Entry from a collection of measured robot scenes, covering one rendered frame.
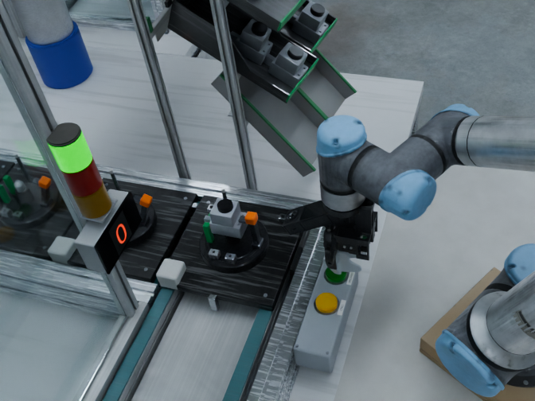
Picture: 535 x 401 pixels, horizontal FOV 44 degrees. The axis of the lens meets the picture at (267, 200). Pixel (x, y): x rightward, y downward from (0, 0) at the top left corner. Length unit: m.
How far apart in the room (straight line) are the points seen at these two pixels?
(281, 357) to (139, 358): 0.26
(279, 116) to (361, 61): 2.03
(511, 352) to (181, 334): 0.62
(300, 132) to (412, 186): 0.56
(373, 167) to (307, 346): 0.38
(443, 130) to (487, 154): 0.09
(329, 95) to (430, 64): 1.87
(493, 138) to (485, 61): 2.51
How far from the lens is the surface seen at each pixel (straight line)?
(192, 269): 1.32
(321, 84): 1.58
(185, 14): 1.30
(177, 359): 1.27
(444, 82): 3.31
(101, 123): 1.90
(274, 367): 1.19
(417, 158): 0.98
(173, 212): 1.43
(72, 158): 0.97
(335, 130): 0.99
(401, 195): 0.94
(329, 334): 1.21
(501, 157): 0.96
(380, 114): 1.76
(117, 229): 1.09
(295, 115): 1.47
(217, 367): 1.25
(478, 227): 1.50
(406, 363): 1.29
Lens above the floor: 1.99
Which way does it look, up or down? 46 degrees down
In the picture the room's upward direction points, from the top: 10 degrees counter-clockwise
